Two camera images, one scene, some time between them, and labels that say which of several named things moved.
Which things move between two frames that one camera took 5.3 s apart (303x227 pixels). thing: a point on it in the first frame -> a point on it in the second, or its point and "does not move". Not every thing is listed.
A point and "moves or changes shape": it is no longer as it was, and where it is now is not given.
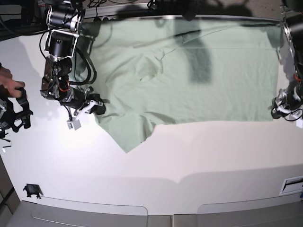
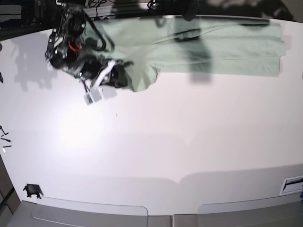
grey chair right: [281, 211] does not move
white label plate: [292, 185] does not move
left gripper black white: [83, 103] -> [95, 68]
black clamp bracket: [33, 189] does not move
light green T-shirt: [148, 70] moves or changes shape
